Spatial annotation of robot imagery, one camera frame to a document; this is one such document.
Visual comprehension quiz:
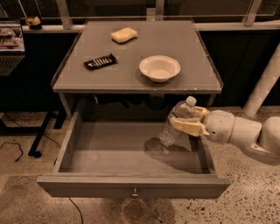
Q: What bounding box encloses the white diagonal pole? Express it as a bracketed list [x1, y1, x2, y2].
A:
[242, 44, 280, 117]

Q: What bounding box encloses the grey cabinet with glass top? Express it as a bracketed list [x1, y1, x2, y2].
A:
[52, 21, 223, 116]

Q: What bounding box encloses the black floor cable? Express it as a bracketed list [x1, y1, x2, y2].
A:
[0, 113, 84, 224]

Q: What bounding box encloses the small yellow object on ledge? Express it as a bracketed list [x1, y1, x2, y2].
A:
[25, 16, 42, 30]

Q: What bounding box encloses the box with printed cover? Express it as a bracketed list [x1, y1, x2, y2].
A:
[0, 19, 25, 55]

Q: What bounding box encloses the open grey top drawer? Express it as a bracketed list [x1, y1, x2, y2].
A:
[37, 112, 230, 199]

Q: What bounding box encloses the white paper bowl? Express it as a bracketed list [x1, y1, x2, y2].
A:
[139, 55, 181, 83]

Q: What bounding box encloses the clear plastic water bottle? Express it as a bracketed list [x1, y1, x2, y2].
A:
[159, 96, 197, 147]

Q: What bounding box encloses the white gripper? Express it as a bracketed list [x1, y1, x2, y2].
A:
[170, 106, 235, 144]

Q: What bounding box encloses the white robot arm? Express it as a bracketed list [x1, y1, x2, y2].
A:
[170, 107, 280, 165]

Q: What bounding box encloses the metal drawer knob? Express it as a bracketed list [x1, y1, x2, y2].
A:
[130, 188, 139, 199]

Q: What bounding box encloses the black snack bar wrapper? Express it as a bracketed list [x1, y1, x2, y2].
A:
[84, 53, 117, 70]

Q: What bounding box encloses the yellow sponge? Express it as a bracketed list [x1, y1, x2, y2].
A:
[110, 27, 138, 44]

